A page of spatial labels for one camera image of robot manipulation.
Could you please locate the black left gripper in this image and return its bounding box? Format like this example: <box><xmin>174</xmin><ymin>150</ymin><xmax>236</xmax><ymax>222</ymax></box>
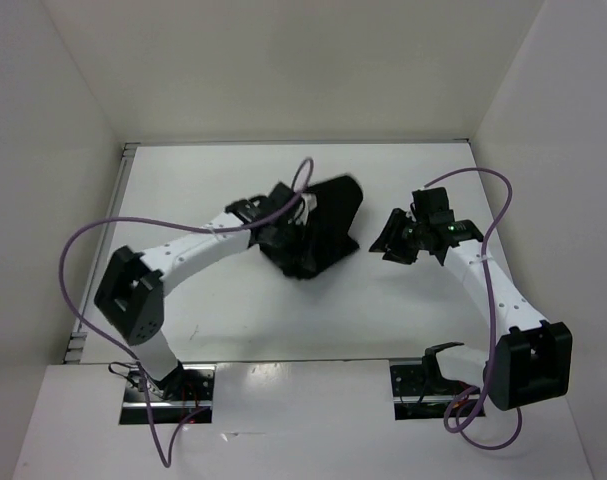
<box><xmin>269</xmin><ymin>218</ymin><xmax>318</xmax><ymax>272</ymax></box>

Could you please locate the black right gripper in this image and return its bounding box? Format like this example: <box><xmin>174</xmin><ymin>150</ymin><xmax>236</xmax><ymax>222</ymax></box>
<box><xmin>369</xmin><ymin>207</ymin><xmax>429</xmax><ymax>265</ymax></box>

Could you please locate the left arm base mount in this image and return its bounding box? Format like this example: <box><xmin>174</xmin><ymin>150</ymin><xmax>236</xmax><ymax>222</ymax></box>
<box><xmin>107</xmin><ymin>362</ymin><xmax>216</xmax><ymax>426</ymax></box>

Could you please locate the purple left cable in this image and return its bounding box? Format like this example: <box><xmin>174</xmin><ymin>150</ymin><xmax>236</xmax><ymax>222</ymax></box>
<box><xmin>58</xmin><ymin>156</ymin><xmax>316</xmax><ymax>469</ymax></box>

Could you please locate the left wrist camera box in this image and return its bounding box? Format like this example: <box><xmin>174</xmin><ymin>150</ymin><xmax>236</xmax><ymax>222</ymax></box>
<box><xmin>267</xmin><ymin>182</ymin><xmax>317</xmax><ymax>225</ymax></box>

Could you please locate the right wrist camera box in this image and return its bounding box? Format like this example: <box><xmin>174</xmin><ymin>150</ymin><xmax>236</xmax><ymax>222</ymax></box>
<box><xmin>411</xmin><ymin>187</ymin><xmax>454</xmax><ymax>225</ymax></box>

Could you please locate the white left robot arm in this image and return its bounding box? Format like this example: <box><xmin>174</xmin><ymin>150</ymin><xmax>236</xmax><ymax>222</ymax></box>
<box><xmin>94</xmin><ymin>195</ymin><xmax>315</xmax><ymax>400</ymax></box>

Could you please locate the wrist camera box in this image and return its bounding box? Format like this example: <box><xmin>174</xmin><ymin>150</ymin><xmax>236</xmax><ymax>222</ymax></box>
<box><xmin>411</xmin><ymin>187</ymin><xmax>454</xmax><ymax>225</ymax></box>
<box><xmin>267</xmin><ymin>182</ymin><xmax>317</xmax><ymax>225</ymax></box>

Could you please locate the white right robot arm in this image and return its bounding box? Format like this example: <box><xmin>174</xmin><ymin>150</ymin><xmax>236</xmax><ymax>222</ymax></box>
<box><xmin>370</xmin><ymin>208</ymin><xmax>573</xmax><ymax>411</ymax></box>

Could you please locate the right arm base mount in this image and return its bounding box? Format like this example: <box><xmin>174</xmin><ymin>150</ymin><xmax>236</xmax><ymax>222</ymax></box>
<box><xmin>389</xmin><ymin>359</ymin><xmax>468</xmax><ymax>421</ymax></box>

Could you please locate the black skirt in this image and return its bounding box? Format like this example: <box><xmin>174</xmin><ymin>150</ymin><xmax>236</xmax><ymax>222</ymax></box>
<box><xmin>269</xmin><ymin>174</ymin><xmax>363</xmax><ymax>280</ymax></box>

